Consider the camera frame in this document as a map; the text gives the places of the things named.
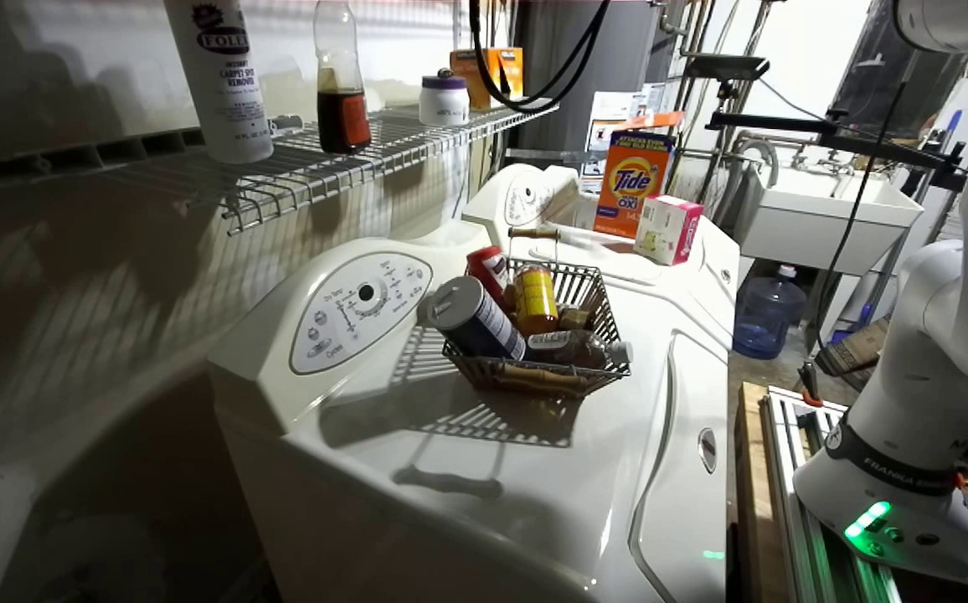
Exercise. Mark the blue water jug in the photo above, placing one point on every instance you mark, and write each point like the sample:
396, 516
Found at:
766, 314

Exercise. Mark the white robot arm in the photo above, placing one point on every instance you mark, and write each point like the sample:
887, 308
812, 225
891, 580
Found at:
886, 479

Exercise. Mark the white utility sink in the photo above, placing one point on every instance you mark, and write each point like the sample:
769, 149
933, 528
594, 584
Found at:
828, 224

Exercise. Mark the dark liquid plastic bottle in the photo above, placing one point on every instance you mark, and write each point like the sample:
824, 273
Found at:
344, 116

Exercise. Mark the yellow mustard bottle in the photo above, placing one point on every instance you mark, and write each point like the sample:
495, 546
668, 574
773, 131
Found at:
533, 301

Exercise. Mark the blue white can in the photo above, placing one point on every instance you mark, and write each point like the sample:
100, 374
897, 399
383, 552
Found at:
474, 321

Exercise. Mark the white washing machine with basket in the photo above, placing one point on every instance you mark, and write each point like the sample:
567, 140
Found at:
379, 475

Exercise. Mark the small white pink box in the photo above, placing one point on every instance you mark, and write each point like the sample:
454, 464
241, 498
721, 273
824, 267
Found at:
668, 228

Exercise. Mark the white jar purple lid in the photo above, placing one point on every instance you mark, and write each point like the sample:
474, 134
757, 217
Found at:
442, 97

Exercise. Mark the white wire shelf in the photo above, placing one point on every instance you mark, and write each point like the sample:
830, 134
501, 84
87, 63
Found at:
299, 172

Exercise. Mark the orange box on shelf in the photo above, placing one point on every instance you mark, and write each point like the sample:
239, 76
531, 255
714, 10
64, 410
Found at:
501, 65

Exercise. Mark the orange Tide detergent box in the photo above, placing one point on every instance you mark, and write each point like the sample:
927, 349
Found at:
635, 172

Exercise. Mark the white spray can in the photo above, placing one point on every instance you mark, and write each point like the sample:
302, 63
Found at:
214, 55

